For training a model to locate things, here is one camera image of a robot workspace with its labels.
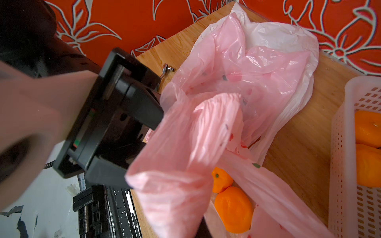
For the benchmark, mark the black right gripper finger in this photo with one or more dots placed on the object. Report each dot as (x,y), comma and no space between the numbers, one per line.
(203,231)

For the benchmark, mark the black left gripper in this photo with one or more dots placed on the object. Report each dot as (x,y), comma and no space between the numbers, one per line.
(109,130)

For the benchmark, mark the pink plastic bag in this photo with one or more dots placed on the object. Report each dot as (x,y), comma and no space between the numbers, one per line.
(271,65)
(172,175)

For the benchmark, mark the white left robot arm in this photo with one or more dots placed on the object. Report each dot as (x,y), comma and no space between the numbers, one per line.
(29,43)

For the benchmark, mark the white plastic perforated basket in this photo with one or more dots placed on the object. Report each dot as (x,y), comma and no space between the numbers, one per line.
(354,210)

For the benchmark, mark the orange mandarin back top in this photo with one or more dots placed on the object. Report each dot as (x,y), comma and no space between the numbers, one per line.
(368,128)

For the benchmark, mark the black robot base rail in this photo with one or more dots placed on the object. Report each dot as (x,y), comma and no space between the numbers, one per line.
(105,212)

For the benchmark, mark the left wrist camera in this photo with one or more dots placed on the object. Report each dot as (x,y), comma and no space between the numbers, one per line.
(36,114)

